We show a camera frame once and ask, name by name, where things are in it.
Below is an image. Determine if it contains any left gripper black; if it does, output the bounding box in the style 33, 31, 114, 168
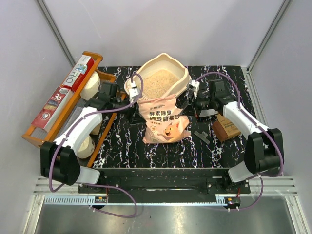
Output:
111, 97, 147, 124

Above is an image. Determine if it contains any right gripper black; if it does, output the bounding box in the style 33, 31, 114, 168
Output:
180, 91, 215, 117

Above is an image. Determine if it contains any grey metal scoop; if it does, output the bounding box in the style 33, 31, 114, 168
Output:
199, 109, 218, 117

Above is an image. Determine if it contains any pink cat litter bag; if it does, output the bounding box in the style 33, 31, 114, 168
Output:
139, 94, 191, 144

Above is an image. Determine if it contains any grey bag clip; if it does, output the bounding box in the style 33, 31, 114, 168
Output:
194, 131, 210, 145

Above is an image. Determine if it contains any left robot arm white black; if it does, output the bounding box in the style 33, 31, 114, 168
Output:
40, 80, 144, 193

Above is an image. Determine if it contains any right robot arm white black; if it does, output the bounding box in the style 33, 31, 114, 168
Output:
183, 79, 284, 193

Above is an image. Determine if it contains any cream plastic litter box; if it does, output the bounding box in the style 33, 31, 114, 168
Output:
137, 53, 191, 103

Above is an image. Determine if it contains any red white RiO toothpaste box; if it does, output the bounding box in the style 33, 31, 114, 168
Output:
62, 55, 94, 92

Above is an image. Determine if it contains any red 3D toothpaste box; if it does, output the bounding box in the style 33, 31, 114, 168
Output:
31, 86, 73, 132

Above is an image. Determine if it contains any white plastic bottle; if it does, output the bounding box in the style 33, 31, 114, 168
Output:
80, 72, 100, 101

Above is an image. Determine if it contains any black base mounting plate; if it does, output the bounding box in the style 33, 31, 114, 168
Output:
77, 168, 251, 195

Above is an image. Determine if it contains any orange wooden shelf rack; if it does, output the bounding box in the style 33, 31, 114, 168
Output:
21, 51, 117, 168

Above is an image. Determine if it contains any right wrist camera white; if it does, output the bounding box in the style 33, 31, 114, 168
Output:
187, 79, 200, 99

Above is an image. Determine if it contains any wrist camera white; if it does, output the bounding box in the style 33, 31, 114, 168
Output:
129, 82, 142, 103
187, 79, 200, 99

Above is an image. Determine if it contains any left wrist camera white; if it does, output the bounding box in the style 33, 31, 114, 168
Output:
129, 82, 142, 103

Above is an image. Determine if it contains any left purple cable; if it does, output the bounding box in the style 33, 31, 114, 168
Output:
48, 73, 145, 218

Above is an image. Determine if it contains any purple cable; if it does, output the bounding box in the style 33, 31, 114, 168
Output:
195, 71, 285, 212
48, 73, 145, 218

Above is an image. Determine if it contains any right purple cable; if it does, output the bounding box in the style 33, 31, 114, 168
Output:
195, 71, 285, 212

